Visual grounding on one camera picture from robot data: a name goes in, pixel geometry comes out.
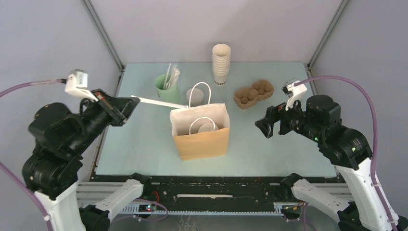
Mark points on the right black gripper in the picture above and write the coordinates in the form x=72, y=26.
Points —
x=273, y=114

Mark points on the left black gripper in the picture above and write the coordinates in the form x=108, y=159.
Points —
x=121, y=108

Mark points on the brown pulp cup carrier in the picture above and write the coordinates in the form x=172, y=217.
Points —
x=249, y=96

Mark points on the single white paper cup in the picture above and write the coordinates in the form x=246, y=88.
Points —
x=207, y=127

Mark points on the brown paper bag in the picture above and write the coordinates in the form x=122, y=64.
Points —
x=184, y=129

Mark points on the white plastic lids stack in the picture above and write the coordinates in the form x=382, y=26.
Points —
x=195, y=96

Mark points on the stack of paper cups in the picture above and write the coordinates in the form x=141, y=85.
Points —
x=221, y=54

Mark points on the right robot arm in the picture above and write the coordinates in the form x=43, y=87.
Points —
x=348, y=150

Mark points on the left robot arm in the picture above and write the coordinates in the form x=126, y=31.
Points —
x=61, y=138

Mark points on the green straw holder cup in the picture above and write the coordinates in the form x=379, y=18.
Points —
x=170, y=95

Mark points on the wrapped white straws bundle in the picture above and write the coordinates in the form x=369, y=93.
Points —
x=171, y=77

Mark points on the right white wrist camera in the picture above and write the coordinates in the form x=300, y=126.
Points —
x=295, y=93

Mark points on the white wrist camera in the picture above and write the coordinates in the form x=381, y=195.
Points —
x=77, y=85
x=295, y=93

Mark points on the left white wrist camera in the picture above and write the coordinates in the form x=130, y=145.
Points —
x=77, y=85

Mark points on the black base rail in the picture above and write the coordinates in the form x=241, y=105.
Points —
x=183, y=195

